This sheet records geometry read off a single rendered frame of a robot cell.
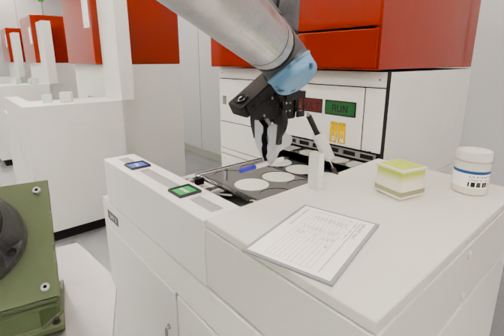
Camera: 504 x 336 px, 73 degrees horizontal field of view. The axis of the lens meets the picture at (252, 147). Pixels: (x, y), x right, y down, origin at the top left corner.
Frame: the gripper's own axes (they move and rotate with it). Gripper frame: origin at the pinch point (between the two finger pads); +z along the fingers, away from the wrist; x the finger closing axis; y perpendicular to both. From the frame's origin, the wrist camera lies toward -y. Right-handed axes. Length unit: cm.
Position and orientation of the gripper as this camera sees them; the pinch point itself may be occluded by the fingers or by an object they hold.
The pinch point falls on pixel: (265, 158)
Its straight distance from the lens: 70.5
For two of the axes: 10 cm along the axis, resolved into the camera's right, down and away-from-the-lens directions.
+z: -0.3, 9.6, 2.7
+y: 7.4, -1.6, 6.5
